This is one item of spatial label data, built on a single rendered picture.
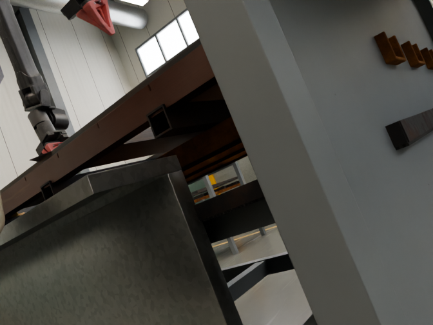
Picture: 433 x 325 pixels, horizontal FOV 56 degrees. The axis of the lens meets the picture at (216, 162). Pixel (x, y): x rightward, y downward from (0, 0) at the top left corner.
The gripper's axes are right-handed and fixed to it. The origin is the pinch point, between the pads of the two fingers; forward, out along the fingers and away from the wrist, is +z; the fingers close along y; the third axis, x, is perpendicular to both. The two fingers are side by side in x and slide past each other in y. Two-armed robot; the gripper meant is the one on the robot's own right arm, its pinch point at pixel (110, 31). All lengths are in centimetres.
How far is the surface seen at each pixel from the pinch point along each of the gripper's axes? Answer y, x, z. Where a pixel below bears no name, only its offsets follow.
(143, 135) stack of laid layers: 25.4, -15.9, 25.8
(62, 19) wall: 732, -854, -214
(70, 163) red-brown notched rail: 23.9, 12.2, 17.6
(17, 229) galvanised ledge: 18.2, 35.8, 19.6
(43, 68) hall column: 694, -645, -119
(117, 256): 14.2, 26.9, 37.3
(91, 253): 22.7, 25.3, 35.0
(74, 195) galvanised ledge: -2.5, 36.8, 19.0
